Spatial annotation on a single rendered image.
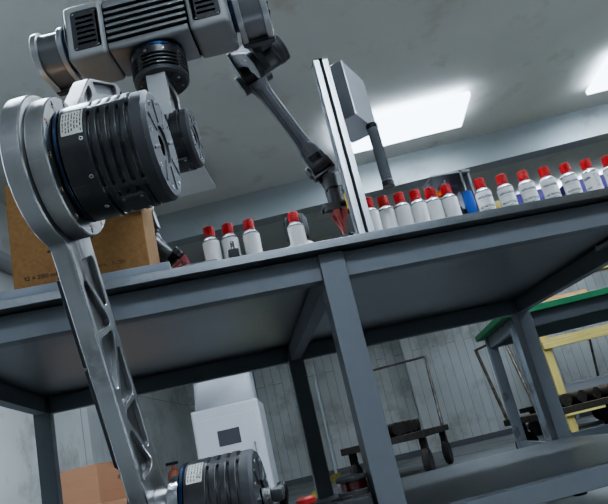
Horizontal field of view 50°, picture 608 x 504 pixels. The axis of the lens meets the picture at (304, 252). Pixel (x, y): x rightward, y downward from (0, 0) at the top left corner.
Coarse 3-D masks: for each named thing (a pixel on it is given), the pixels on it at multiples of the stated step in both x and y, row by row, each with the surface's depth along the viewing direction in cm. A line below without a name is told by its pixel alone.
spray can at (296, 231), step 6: (288, 216) 198; (294, 216) 198; (294, 222) 197; (288, 228) 197; (294, 228) 195; (300, 228) 196; (294, 234) 195; (300, 234) 195; (294, 240) 195; (300, 240) 194; (306, 240) 196
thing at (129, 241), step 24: (120, 216) 150; (144, 216) 155; (24, 240) 147; (96, 240) 148; (120, 240) 149; (144, 240) 149; (24, 264) 145; (48, 264) 146; (120, 264) 147; (144, 264) 147
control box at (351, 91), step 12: (336, 72) 197; (348, 72) 199; (336, 84) 196; (348, 84) 195; (360, 84) 206; (348, 96) 193; (360, 96) 202; (348, 108) 193; (360, 108) 197; (348, 120) 194; (360, 120) 196; (372, 120) 204; (348, 132) 201; (360, 132) 203
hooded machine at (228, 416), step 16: (208, 384) 596; (224, 384) 594; (240, 384) 593; (208, 400) 587; (224, 400) 585; (240, 400) 584; (256, 400) 578; (192, 416) 575; (208, 416) 574; (224, 416) 574; (240, 416) 573; (256, 416) 573; (208, 432) 570; (224, 432) 570; (240, 432) 569; (256, 432) 569; (208, 448) 566; (224, 448) 566; (240, 448) 565; (256, 448) 563; (272, 464) 585; (272, 480) 558
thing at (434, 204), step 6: (426, 192) 205; (432, 192) 204; (426, 198) 205; (432, 198) 203; (438, 198) 203; (432, 204) 202; (438, 204) 202; (432, 210) 202; (438, 210) 202; (432, 216) 202; (438, 216) 201; (444, 216) 202
